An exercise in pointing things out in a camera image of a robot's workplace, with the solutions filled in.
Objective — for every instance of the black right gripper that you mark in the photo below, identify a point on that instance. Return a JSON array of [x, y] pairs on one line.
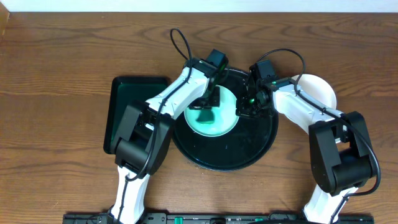
[[242, 109]]

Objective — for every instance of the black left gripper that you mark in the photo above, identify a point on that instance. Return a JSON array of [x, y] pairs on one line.
[[204, 103]]

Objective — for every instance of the green scouring sponge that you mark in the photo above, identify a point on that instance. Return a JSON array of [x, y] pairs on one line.
[[206, 117]]

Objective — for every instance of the mint green plate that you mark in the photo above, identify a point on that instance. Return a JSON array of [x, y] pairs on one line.
[[225, 116]]

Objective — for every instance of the white plate with green stain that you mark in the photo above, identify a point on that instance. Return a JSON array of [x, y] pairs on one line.
[[319, 89]]

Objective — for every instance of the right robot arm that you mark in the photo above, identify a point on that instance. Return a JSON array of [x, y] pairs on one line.
[[343, 162]]

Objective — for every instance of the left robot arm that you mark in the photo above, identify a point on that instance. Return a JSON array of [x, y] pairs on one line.
[[142, 138]]

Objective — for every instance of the round black tray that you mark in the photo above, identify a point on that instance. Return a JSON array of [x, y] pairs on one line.
[[242, 146]]

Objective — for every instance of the black rectangular water tray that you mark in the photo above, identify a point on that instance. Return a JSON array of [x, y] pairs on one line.
[[125, 89]]

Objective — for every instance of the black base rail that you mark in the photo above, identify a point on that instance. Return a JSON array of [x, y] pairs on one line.
[[162, 218]]

